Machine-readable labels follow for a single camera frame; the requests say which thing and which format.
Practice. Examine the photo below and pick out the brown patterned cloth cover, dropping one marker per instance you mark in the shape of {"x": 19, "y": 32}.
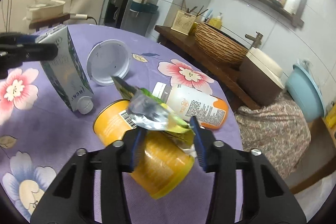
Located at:
{"x": 270, "y": 134}

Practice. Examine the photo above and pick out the white round plastic lid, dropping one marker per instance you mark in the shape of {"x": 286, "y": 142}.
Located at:
{"x": 109, "y": 61}

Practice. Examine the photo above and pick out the white tissue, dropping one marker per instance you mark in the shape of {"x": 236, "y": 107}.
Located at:
{"x": 190, "y": 151}

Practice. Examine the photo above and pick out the light wooden shelf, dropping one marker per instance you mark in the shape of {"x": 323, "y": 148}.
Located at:
{"x": 319, "y": 140}

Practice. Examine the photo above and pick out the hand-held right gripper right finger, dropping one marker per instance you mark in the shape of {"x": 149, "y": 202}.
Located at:
{"x": 199, "y": 142}

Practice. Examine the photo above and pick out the light blue plastic basin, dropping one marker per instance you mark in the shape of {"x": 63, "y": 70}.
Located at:
{"x": 304, "y": 92}

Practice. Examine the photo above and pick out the yellow can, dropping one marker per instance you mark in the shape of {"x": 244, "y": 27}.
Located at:
{"x": 157, "y": 166}

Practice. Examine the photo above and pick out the white power plug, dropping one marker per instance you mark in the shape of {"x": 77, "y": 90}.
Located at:
{"x": 80, "y": 16}

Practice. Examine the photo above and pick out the yellow soap dispenser bottle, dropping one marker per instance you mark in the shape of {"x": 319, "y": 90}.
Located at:
{"x": 215, "y": 22}

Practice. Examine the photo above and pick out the white cloth cover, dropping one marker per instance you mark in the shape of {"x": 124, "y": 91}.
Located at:
{"x": 315, "y": 197}

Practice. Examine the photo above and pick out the bundle of utensils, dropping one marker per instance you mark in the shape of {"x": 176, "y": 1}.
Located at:
{"x": 193, "y": 10}

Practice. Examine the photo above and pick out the white electric pot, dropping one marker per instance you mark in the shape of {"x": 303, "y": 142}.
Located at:
{"x": 44, "y": 7}

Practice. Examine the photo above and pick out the grey blue drink carton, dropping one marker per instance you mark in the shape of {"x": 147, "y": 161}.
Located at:
{"x": 63, "y": 69}

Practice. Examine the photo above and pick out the green yellow snack wrapper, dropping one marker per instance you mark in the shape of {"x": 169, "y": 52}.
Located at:
{"x": 157, "y": 113}

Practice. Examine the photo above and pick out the brown white rice cooker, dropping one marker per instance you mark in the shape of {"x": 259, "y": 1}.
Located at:
{"x": 257, "y": 79}

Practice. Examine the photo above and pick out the white and orange bottle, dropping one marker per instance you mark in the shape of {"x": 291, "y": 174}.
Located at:
{"x": 191, "y": 106}

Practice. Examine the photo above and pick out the grey water dispenser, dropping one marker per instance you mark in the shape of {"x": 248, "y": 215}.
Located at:
{"x": 126, "y": 8}

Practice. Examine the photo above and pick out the wicker basket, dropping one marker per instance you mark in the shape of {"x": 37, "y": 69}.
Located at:
{"x": 218, "y": 43}

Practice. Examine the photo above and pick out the beige utensil holder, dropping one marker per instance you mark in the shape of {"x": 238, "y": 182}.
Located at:
{"x": 183, "y": 21}

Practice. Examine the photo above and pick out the purple floral tablecloth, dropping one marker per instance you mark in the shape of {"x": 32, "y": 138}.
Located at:
{"x": 52, "y": 121}

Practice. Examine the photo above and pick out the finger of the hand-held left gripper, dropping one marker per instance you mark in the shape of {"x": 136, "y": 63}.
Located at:
{"x": 15, "y": 38}
{"x": 39, "y": 52}

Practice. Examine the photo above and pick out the metal faucet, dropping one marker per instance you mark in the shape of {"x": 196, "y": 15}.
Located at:
{"x": 256, "y": 39}

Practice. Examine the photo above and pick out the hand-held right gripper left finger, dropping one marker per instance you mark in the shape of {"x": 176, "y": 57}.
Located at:
{"x": 139, "y": 144}

